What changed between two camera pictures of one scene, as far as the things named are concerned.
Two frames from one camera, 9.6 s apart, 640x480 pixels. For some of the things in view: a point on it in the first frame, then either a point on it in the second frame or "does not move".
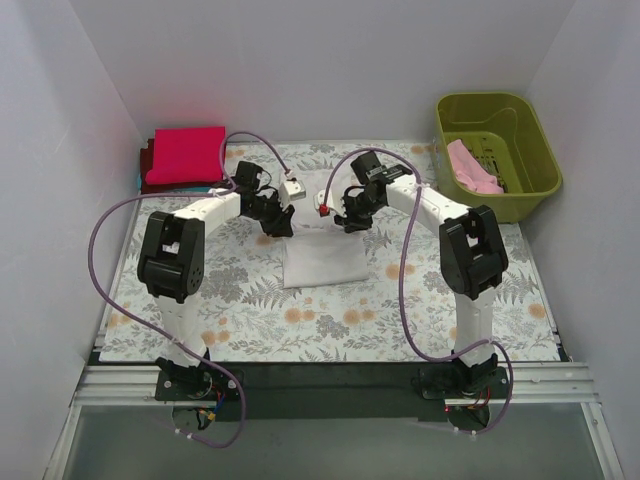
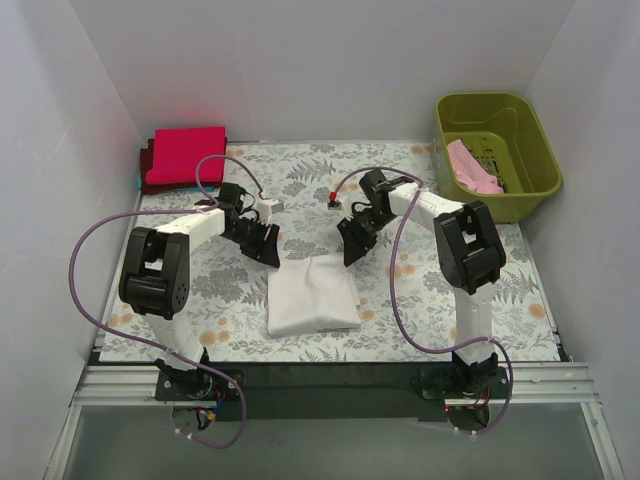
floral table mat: x=325 y=292 does not move
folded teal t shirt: x=189 y=189 does not move
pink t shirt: x=469 y=171 does not move
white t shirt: x=320 y=252 → x=312 y=294
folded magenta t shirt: x=187 y=155 does not move
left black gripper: x=276 y=216 → x=256 y=240
